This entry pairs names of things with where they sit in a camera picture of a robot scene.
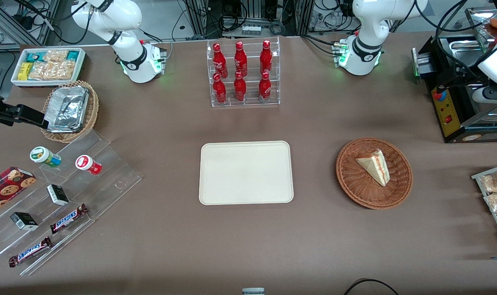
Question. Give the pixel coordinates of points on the brown round wicker basket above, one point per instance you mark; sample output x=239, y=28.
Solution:
x=355, y=186

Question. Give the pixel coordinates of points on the cream rectangular tray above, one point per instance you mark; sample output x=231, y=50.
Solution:
x=246, y=172

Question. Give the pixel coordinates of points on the clear acrylic bottle rack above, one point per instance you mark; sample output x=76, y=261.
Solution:
x=251, y=84

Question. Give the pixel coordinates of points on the red cola bottle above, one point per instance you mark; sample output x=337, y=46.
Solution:
x=264, y=88
x=266, y=57
x=219, y=90
x=219, y=61
x=239, y=88
x=240, y=59

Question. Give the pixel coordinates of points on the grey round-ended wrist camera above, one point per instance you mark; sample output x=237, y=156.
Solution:
x=490, y=94

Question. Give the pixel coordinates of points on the small black carton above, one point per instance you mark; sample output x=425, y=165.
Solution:
x=23, y=221
x=58, y=195

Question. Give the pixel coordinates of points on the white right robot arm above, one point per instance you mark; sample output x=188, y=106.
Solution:
x=137, y=61

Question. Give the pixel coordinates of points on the yellow snack packet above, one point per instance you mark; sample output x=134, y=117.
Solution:
x=25, y=71

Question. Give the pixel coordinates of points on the teal snack packet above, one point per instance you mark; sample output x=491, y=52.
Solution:
x=35, y=56
x=73, y=55

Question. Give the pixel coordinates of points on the black sealing machine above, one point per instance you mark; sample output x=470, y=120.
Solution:
x=449, y=119

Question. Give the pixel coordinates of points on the white power strip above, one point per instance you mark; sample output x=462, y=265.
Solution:
x=251, y=30

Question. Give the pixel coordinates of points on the light wicker basket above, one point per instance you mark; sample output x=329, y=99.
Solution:
x=91, y=112

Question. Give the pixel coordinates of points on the clear acrylic step display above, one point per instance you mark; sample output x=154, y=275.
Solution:
x=105, y=180

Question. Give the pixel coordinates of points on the metal equipment rack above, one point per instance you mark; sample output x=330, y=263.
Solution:
x=252, y=10

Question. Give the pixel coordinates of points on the green lid snack cup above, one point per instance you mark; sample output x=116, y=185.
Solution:
x=43, y=156

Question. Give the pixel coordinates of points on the red cookie box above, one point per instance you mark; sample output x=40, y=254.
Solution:
x=6, y=189

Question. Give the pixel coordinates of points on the brown snickers bar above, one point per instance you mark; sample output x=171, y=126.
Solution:
x=68, y=219
x=30, y=251

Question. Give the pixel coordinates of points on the shiny metal tray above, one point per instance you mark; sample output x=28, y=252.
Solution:
x=477, y=22

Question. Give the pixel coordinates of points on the triangle sandwich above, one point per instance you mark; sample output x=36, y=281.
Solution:
x=377, y=168

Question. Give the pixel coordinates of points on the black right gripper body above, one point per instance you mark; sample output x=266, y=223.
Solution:
x=2, y=113

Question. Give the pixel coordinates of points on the red lid snack cup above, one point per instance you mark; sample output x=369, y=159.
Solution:
x=86, y=164

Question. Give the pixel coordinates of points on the grey small device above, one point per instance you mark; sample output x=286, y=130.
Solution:
x=253, y=291

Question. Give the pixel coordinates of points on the white plastic snack bin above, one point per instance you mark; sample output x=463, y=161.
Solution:
x=15, y=80

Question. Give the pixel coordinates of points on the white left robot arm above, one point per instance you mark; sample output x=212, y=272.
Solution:
x=365, y=45

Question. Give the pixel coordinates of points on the clear peanut snack bag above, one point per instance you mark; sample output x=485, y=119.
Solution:
x=55, y=55
x=53, y=70

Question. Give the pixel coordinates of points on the silver foil tray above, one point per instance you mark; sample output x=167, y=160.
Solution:
x=68, y=108

